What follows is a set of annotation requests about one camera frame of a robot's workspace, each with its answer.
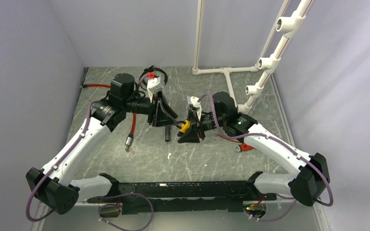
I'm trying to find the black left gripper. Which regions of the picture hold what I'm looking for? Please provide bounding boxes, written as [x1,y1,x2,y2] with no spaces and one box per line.
[123,90,178,128]

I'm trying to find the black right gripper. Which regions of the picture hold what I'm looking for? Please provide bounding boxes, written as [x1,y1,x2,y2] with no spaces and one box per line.
[177,109,226,143]

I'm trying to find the yellow padlock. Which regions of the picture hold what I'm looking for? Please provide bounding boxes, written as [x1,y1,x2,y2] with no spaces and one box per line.
[176,120,191,133]

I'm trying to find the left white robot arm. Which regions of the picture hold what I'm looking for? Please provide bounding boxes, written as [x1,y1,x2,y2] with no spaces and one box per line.
[26,72,177,215]

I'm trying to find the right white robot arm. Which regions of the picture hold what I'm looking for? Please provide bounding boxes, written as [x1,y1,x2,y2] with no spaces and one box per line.
[178,91,334,206]

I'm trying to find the small silver keys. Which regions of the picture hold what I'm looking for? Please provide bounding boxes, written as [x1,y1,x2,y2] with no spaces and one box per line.
[125,146,135,154]

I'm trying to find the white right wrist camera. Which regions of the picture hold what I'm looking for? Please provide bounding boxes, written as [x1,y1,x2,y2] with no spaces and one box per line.
[187,96,202,119]

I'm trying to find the red cable bike lock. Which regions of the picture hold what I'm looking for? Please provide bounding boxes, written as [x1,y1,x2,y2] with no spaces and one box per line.
[80,83,137,148]

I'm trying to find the coiled black cable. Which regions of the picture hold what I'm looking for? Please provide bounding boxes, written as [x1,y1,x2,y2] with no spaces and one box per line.
[140,65,169,84]

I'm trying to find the red handled wrench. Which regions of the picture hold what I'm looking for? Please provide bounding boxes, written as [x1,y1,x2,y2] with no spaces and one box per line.
[234,143,254,152]

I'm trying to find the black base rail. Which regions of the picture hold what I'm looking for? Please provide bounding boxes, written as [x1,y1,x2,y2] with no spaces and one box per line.
[87,180,277,215]

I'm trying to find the white pvc pipe frame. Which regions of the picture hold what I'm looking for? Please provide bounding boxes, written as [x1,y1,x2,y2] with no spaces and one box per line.
[192,0,314,117]

